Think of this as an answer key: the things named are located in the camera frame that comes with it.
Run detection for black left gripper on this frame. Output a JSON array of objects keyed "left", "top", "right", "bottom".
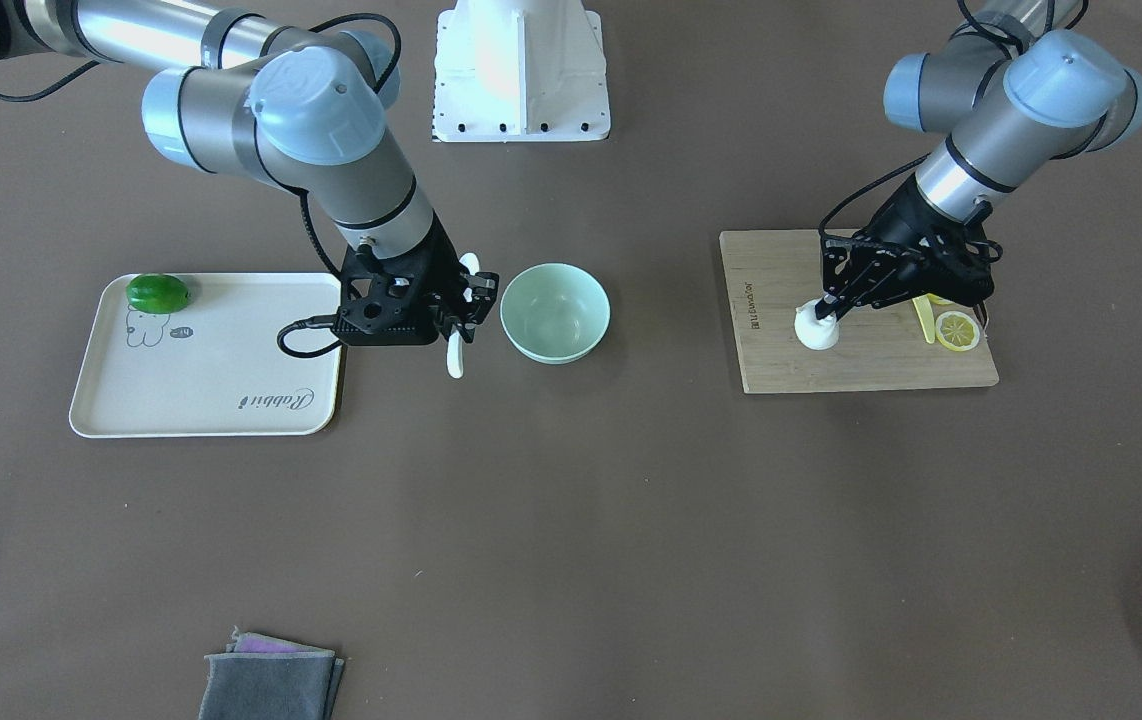
[{"left": 813, "top": 178, "right": 1002, "bottom": 322}]

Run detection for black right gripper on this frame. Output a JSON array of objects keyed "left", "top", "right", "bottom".
[{"left": 356, "top": 217, "right": 501, "bottom": 345}]

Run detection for white ceramic spoon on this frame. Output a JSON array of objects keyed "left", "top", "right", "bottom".
[{"left": 447, "top": 253, "right": 480, "bottom": 379}]

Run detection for white steamed bun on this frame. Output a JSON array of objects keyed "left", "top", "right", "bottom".
[{"left": 794, "top": 299, "right": 841, "bottom": 351}]

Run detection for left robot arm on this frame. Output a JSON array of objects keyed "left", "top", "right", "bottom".
[{"left": 796, "top": 1, "right": 1142, "bottom": 333}]

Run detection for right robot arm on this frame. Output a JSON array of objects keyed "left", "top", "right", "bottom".
[{"left": 0, "top": 1, "right": 499, "bottom": 347}]

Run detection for mint green bowl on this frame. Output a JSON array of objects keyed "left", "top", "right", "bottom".
[{"left": 501, "top": 263, "right": 612, "bottom": 365}]

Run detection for yellow plastic knife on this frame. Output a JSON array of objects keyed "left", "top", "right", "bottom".
[{"left": 911, "top": 295, "right": 936, "bottom": 345}]

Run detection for wooden cutting board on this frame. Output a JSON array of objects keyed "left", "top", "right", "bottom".
[{"left": 719, "top": 229, "right": 999, "bottom": 395}]

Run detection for upper lemon slice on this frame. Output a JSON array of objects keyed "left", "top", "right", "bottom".
[{"left": 935, "top": 311, "right": 984, "bottom": 352}]

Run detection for cream rabbit tray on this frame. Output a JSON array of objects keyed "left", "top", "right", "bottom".
[{"left": 69, "top": 273, "right": 341, "bottom": 438}]

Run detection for green lime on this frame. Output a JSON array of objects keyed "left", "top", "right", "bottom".
[{"left": 126, "top": 273, "right": 191, "bottom": 315}]

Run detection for grey folded cloth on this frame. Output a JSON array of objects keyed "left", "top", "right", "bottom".
[{"left": 199, "top": 630, "right": 346, "bottom": 719}]

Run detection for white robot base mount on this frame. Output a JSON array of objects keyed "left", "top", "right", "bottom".
[{"left": 431, "top": 1, "right": 612, "bottom": 143}]

